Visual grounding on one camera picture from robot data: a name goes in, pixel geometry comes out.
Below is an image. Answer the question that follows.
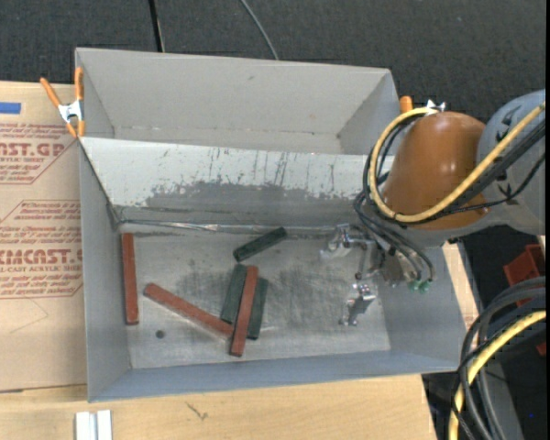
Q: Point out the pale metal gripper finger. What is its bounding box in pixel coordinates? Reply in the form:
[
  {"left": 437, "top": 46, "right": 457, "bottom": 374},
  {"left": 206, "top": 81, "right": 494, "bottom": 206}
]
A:
[
  {"left": 320, "top": 224, "right": 353, "bottom": 261},
  {"left": 338, "top": 282, "right": 378, "bottom": 327}
]

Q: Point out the grey metal bin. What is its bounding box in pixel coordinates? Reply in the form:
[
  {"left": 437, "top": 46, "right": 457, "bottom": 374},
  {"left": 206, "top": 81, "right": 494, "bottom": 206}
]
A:
[{"left": 74, "top": 47, "right": 468, "bottom": 403}]

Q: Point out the dark green flat block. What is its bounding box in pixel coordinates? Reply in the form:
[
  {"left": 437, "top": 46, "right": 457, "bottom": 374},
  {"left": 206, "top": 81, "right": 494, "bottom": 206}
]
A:
[
  {"left": 232, "top": 225, "right": 288, "bottom": 263},
  {"left": 219, "top": 263, "right": 249, "bottom": 325},
  {"left": 246, "top": 277, "right": 270, "bottom": 341}
]

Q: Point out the red-brown flat block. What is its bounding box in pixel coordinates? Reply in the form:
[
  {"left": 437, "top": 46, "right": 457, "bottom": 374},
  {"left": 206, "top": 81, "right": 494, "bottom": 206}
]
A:
[
  {"left": 228, "top": 264, "right": 260, "bottom": 358},
  {"left": 120, "top": 232, "right": 140, "bottom": 326},
  {"left": 142, "top": 282, "right": 236, "bottom": 341}
]

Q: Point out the brown cardboard board red print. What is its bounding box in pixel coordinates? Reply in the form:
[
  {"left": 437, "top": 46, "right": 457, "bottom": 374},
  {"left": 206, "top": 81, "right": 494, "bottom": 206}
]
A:
[{"left": 0, "top": 79, "right": 89, "bottom": 394}]

